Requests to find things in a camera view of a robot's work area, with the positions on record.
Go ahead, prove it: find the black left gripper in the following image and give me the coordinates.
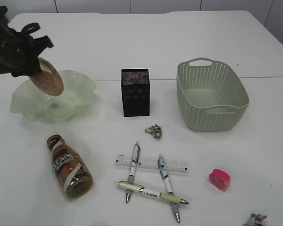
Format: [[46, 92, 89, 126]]
[[0, 28, 54, 77]]

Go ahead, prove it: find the sugared bread roll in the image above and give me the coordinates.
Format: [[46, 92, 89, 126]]
[[29, 57, 64, 97]]

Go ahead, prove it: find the brown coffee bottle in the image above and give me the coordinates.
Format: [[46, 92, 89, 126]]
[[46, 131, 93, 198]]

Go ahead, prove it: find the paper piece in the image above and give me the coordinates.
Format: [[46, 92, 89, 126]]
[[242, 213, 267, 226], [144, 124, 162, 139]]

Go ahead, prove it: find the pink pencil sharpener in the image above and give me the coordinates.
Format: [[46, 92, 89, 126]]
[[208, 169, 231, 191]]

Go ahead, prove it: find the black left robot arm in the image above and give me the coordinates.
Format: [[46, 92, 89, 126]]
[[0, 6, 54, 77]]

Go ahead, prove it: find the green wavy glass plate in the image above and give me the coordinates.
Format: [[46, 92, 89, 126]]
[[10, 70, 97, 124]]

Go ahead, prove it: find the black mesh pen holder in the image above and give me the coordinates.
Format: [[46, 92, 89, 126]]
[[121, 69, 150, 117]]

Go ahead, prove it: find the white patterned pen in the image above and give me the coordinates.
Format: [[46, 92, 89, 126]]
[[125, 141, 141, 203]]

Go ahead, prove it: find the beige grip pen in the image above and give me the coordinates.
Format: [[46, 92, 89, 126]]
[[114, 181, 190, 205]]

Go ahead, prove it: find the blue patterned pen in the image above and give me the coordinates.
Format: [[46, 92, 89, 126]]
[[158, 154, 180, 223]]

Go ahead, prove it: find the green plastic basket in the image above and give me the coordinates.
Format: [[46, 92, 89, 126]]
[[176, 58, 250, 132]]

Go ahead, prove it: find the clear plastic ruler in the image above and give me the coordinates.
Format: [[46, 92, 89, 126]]
[[115, 155, 190, 174]]

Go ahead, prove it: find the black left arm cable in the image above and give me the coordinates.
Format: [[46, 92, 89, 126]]
[[20, 22, 41, 36]]

